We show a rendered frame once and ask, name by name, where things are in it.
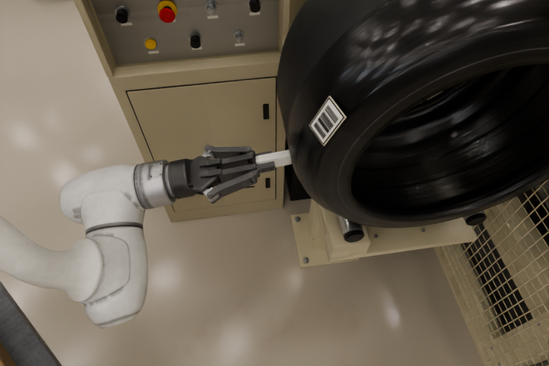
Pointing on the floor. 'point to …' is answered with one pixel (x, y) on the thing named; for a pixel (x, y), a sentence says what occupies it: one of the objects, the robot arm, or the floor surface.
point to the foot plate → (308, 256)
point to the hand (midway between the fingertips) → (274, 160)
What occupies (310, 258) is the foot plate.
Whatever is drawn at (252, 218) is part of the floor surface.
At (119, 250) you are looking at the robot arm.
